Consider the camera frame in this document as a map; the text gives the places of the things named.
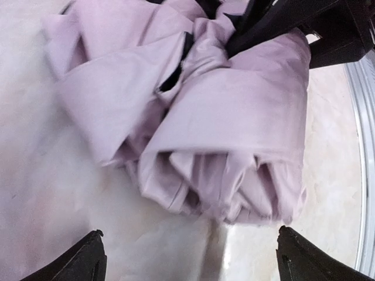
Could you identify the pink and black folding umbrella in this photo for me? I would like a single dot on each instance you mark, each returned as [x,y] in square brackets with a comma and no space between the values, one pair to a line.
[152,88]

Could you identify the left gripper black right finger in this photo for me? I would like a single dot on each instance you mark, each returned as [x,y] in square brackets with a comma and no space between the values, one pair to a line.
[299,259]

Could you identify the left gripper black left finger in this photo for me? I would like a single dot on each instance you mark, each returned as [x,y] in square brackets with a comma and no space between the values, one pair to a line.
[84,261]

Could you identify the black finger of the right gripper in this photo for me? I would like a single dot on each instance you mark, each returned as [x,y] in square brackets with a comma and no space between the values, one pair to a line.
[254,28]

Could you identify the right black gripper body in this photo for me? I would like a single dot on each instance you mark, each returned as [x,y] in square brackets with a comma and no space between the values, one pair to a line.
[345,29]

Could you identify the aluminium front rail frame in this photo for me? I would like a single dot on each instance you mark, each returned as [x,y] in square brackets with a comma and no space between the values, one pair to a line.
[361,81]

